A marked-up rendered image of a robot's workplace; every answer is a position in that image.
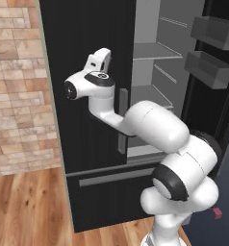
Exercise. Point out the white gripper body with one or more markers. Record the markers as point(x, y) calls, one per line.
point(104, 55)

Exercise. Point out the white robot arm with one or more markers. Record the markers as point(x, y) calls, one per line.
point(155, 125)

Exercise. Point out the black closed fridge door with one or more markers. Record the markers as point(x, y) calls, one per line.
point(74, 38)

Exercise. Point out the grey fridge shelf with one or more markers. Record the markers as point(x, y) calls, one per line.
point(153, 51)
point(148, 93)

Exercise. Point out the black fridge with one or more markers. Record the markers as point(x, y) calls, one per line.
point(171, 32)

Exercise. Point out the grey door bin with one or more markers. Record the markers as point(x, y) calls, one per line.
point(207, 68)
point(216, 32)

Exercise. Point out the black open fridge door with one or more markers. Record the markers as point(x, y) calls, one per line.
point(203, 105)

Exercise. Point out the black freezer drawer front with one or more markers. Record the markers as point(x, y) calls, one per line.
point(103, 205)

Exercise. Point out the small red block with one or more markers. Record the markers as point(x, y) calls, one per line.
point(217, 212)

